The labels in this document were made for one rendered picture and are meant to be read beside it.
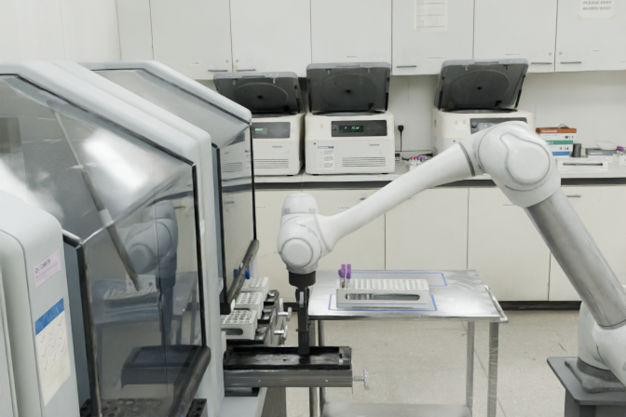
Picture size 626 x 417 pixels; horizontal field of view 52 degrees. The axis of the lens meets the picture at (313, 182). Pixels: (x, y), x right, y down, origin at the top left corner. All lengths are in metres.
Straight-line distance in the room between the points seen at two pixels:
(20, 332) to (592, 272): 1.30
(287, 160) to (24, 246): 3.35
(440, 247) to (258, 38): 1.75
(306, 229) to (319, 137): 2.46
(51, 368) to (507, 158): 1.06
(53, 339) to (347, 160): 3.33
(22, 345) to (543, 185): 1.17
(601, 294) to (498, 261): 2.56
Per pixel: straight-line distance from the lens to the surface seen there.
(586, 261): 1.67
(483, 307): 2.17
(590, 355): 2.01
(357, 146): 3.98
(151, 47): 4.40
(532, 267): 4.31
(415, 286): 2.15
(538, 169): 1.51
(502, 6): 4.35
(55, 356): 0.79
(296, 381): 1.79
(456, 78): 4.28
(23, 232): 0.73
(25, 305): 0.72
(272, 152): 4.00
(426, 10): 4.27
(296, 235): 1.52
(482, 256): 4.21
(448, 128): 4.05
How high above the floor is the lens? 1.60
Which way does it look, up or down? 11 degrees down
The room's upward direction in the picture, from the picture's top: 1 degrees counter-clockwise
